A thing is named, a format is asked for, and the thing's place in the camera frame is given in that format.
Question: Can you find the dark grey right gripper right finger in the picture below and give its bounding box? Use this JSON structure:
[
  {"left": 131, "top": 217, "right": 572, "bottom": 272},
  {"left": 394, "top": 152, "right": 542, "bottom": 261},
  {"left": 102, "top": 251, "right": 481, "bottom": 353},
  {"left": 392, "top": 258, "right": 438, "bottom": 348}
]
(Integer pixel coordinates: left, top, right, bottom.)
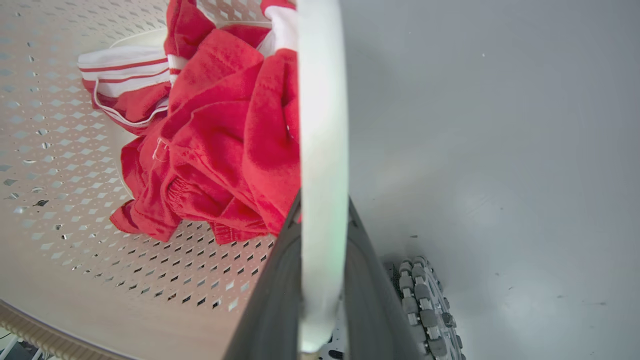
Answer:
[{"left": 344, "top": 198, "right": 422, "bottom": 360}]

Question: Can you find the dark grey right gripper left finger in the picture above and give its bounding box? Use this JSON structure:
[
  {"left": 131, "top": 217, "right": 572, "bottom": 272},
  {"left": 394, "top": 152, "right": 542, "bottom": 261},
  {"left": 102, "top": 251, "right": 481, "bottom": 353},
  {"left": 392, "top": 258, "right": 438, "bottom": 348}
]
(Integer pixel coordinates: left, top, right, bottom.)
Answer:
[{"left": 223, "top": 190, "right": 304, "bottom": 360}]

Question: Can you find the white perforated laundry basket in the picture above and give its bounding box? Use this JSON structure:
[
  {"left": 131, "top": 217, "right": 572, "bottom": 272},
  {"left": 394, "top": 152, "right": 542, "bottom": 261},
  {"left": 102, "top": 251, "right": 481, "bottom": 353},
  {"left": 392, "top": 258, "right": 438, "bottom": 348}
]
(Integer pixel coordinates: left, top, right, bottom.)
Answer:
[{"left": 0, "top": 0, "right": 350, "bottom": 360}]

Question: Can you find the grey roller wheel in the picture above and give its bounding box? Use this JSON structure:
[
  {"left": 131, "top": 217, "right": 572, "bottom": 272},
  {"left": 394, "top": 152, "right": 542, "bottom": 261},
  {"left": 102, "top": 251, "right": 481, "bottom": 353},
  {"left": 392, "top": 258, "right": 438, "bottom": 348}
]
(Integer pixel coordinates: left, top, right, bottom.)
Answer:
[{"left": 389, "top": 256, "right": 467, "bottom": 360}]

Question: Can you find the red and white garment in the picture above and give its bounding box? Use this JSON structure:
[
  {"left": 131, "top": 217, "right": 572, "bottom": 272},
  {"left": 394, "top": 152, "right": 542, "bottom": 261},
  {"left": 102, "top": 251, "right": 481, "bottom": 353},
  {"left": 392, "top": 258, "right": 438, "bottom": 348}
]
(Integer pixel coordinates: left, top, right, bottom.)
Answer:
[{"left": 77, "top": 0, "right": 302, "bottom": 246}]

